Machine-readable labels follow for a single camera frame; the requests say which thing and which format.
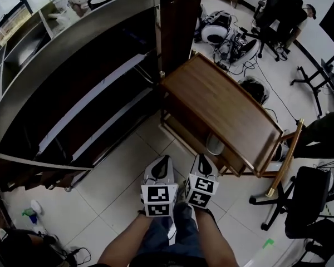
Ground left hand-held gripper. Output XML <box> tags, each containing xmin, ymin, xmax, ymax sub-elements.
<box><xmin>140</xmin><ymin>155</ymin><xmax>179</xmax><ymax>218</ymax></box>

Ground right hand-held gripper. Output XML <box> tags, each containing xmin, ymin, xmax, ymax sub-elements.
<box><xmin>183</xmin><ymin>154</ymin><xmax>220</xmax><ymax>210</ymax></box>

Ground wooden shelf unit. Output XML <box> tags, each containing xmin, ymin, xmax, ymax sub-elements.
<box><xmin>158</xmin><ymin>52</ymin><xmax>306</xmax><ymax>197</ymax></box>

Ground steel and wood housekeeping cart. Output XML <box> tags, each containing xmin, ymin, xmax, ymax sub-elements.
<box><xmin>0</xmin><ymin>0</ymin><xmax>205</xmax><ymax>193</ymax></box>

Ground person's left forearm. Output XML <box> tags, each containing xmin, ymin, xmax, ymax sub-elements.
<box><xmin>97</xmin><ymin>212</ymin><xmax>156</xmax><ymax>267</ymax></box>

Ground person's right forearm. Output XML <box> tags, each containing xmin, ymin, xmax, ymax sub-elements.
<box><xmin>196</xmin><ymin>209</ymin><xmax>240</xmax><ymax>267</ymax></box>

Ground person's blue denim shorts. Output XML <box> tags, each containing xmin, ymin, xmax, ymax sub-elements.
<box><xmin>136</xmin><ymin>201</ymin><xmax>207</xmax><ymax>260</ymax></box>

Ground white backpack device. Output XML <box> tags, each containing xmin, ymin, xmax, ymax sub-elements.
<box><xmin>203</xmin><ymin>9</ymin><xmax>232</xmax><ymax>26</ymax></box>
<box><xmin>274</xmin><ymin>142</ymin><xmax>291</xmax><ymax>162</ymax></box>
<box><xmin>233</xmin><ymin>39</ymin><xmax>261</xmax><ymax>64</ymax></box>
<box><xmin>200</xmin><ymin>23</ymin><xmax>229</xmax><ymax>45</ymax></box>
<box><xmin>239</xmin><ymin>76</ymin><xmax>271</xmax><ymax>106</ymax></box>

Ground green floor tape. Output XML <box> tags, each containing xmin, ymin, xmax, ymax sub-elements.
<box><xmin>261</xmin><ymin>238</ymin><xmax>276</xmax><ymax>250</ymax></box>

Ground black office chair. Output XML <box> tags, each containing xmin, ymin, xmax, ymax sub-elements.
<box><xmin>252</xmin><ymin>0</ymin><xmax>308</xmax><ymax>62</ymax></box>
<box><xmin>249</xmin><ymin>165</ymin><xmax>334</xmax><ymax>240</ymax></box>

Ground white bottle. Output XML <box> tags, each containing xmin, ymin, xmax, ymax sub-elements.
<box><xmin>30</xmin><ymin>199</ymin><xmax>43</xmax><ymax>215</ymax></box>

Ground green spray bottle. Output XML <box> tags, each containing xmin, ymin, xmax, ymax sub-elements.
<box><xmin>22</xmin><ymin>207</ymin><xmax>38</xmax><ymax>224</ymax></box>

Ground black mug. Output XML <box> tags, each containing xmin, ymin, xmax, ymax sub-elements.
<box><xmin>89</xmin><ymin>0</ymin><xmax>116</xmax><ymax>11</ymax></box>

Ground white printed mug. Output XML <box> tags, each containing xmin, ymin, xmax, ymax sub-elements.
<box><xmin>53</xmin><ymin>0</ymin><xmax>71</xmax><ymax>13</ymax></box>

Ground black power adapter with cable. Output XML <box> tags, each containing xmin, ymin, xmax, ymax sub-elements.
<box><xmin>52</xmin><ymin>248</ymin><xmax>92</xmax><ymax>267</ymax></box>

